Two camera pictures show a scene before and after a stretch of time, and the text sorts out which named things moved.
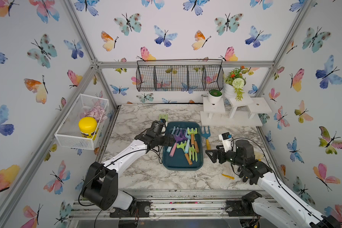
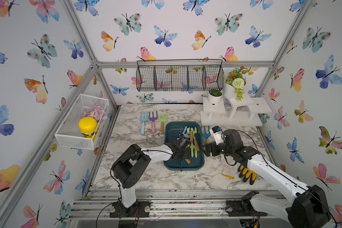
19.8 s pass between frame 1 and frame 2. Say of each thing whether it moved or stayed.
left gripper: moved
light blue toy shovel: moved
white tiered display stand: stayed
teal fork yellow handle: stayed
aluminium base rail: stayed
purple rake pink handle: moved
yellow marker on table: stayed
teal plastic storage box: stayed
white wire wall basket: stayed
